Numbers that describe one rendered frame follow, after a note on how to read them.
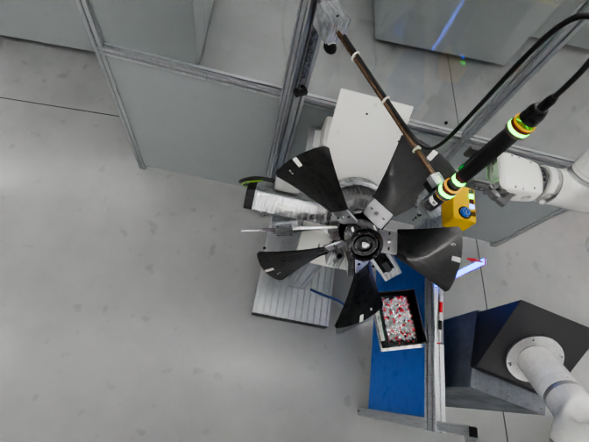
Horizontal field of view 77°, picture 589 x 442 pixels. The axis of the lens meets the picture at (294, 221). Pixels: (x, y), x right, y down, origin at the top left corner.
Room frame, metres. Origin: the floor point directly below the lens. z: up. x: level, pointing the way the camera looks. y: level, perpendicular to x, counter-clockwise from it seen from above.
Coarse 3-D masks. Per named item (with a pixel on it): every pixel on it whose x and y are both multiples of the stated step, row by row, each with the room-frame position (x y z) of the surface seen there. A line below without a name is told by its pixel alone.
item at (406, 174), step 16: (400, 144) 0.83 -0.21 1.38; (416, 144) 0.83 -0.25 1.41; (400, 160) 0.79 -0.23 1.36; (416, 160) 0.79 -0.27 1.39; (432, 160) 0.79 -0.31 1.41; (384, 176) 0.75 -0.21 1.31; (400, 176) 0.75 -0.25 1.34; (416, 176) 0.75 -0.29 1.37; (448, 176) 0.76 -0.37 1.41; (384, 192) 0.70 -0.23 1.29; (400, 192) 0.70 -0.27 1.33; (416, 192) 0.71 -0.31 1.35; (400, 208) 0.66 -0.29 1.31
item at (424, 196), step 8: (432, 176) 0.63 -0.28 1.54; (440, 176) 0.64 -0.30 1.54; (424, 184) 0.62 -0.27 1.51; (432, 184) 0.62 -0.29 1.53; (424, 192) 0.62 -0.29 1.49; (432, 192) 0.62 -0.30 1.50; (416, 200) 0.61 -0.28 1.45; (424, 200) 0.62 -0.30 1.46; (416, 208) 0.59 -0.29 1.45; (424, 208) 0.59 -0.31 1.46; (440, 208) 0.61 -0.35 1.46; (424, 216) 0.57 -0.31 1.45; (432, 216) 0.58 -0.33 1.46
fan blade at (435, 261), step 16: (400, 240) 0.62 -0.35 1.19; (416, 240) 0.65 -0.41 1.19; (432, 240) 0.67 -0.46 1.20; (448, 240) 0.69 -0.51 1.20; (400, 256) 0.57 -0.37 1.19; (416, 256) 0.59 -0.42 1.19; (432, 256) 0.62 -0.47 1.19; (448, 256) 0.64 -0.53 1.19; (432, 272) 0.57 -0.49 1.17; (448, 272) 0.59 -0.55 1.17; (448, 288) 0.55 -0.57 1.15
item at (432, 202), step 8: (552, 96) 0.60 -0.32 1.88; (536, 104) 0.61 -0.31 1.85; (544, 104) 0.60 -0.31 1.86; (552, 104) 0.60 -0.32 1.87; (528, 112) 0.60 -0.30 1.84; (536, 112) 0.59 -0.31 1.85; (544, 112) 0.60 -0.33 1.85; (528, 120) 0.59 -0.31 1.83; (536, 120) 0.59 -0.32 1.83; (432, 200) 0.59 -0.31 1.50; (440, 200) 0.59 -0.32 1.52; (432, 208) 0.59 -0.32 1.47
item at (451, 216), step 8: (464, 192) 1.02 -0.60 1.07; (456, 200) 0.97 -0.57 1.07; (464, 200) 0.98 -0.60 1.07; (448, 208) 0.94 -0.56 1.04; (456, 208) 0.93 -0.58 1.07; (448, 216) 0.91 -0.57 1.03; (456, 216) 0.89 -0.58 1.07; (472, 216) 0.93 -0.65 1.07; (448, 224) 0.88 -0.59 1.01; (456, 224) 0.89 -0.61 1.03; (464, 224) 0.90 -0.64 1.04; (472, 224) 0.90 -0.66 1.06
